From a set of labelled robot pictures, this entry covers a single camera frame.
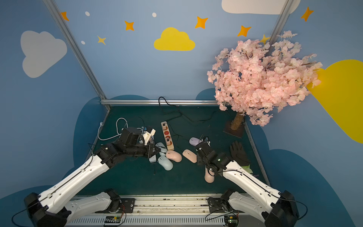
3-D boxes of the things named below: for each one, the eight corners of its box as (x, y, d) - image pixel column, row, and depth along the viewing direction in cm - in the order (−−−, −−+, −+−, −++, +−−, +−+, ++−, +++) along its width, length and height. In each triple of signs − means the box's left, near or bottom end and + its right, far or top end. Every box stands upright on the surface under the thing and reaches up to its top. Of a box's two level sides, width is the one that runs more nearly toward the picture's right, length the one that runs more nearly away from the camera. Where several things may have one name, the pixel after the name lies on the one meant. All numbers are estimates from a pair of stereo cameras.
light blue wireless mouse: (157, 161, 92) (156, 159, 90) (163, 155, 95) (163, 153, 93) (168, 172, 88) (167, 171, 86) (174, 166, 90) (174, 164, 88)
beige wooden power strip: (166, 151, 95) (166, 147, 91) (161, 126, 109) (160, 121, 104) (174, 149, 96) (174, 145, 92) (168, 125, 110) (167, 120, 105)
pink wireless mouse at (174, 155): (165, 156, 94) (164, 154, 91) (168, 150, 97) (168, 148, 94) (179, 163, 91) (179, 161, 89) (183, 157, 94) (183, 155, 91)
